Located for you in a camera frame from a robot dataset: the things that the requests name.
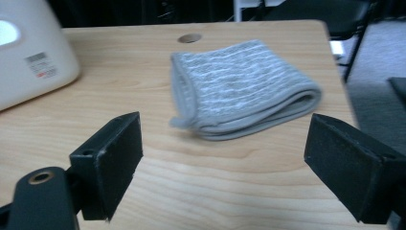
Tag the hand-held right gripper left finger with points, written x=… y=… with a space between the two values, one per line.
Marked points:
x=108 y=166

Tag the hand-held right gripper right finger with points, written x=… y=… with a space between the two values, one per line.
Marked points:
x=357 y=172

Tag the white plastic storage bin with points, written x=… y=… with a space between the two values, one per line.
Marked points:
x=35 y=48

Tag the grey fluffy towel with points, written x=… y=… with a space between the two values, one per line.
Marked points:
x=242 y=86

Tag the black folding chair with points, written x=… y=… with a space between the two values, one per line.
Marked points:
x=319 y=16

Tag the white desk frame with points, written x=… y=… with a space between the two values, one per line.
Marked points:
x=237 y=9

